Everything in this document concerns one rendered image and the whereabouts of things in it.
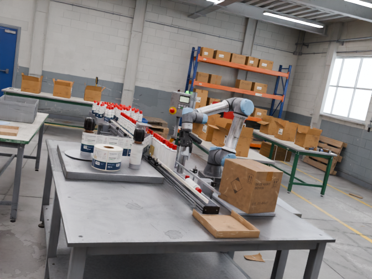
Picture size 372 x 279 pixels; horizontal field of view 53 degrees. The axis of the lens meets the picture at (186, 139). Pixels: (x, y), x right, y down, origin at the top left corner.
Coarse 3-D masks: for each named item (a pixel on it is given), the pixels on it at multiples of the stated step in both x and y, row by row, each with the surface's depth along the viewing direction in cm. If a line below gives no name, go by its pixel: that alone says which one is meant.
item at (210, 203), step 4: (152, 160) 315; (168, 172) 283; (172, 176) 274; (180, 176) 278; (176, 180) 265; (180, 184) 257; (188, 188) 250; (192, 192) 243; (196, 196) 236; (204, 196) 239; (200, 200) 229; (204, 204) 223; (208, 204) 224; (212, 204) 225
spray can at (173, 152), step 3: (174, 144) 287; (174, 147) 284; (171, 150) 285; (174, 150) 285; (171, 153) 285; (174, 153) 284; (171, 156) 285; (174, 156) 285; (171, 159) 285; (174, 159) 286; (168, 162) 287; (171, 162) 285; (174, 162) 286; (168, 165) 287; (171, 165) 286; (174, 165) 288; (171, 168) 286
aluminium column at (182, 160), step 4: (192, 92) 295; (196, 92) 296; (192, 96) 295; (196, 96) 296; (192, 104) 298; (180, 148) 305; (180, 156) 303; (184, 156) 304; (180, 160) 303; (184, 160) 304; (184, 164) 305; (180, 168) 305; (180, 172) 306
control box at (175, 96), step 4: (172, 92) 298; (176, 92) 297; (180, 92) 298; (172, 96) 298; (176, 96) 298; (172, 100) 299; (176, 100) 298; (172, 104) 299; (176, 104) 298; (184, 104) 297; (188, 104) 296; (176, 108) 299; (168, 112) 301; (176, 112) 299; (180, 112) 298; (180, 116) 299
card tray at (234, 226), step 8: (200, 216) 206; (208, 216) 217; (216, 216) 219; (224, 216) 222; (232, 216) 224; (240, 216) 217; (208, 224) 197; (216, 224) 207; (224, 224) 209; (232, 224) 211; (240, 224) 214; (248, 224) 209; (216, 232) 189; (224, 232) 190; (232, 232) 192; (240, 232) 194; (248, 232) 196; (256, 232) 198
